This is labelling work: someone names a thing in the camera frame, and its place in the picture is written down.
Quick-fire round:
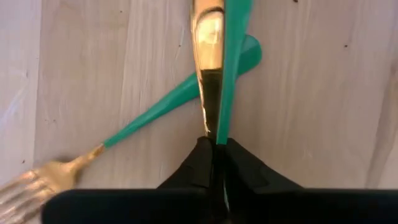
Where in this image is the gold fork with green handle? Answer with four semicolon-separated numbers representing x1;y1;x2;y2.
0;33;263;224

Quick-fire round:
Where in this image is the gold spoon with green handle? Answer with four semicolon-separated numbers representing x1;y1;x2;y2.
216;0;254;146

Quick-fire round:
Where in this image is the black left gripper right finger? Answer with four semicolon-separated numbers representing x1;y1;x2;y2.
221;138;304;224

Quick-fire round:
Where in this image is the gold knife with green handle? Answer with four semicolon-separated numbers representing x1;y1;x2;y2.
190;0;225;139

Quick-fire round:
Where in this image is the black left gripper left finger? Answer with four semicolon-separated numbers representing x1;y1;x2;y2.
157;138;223;224

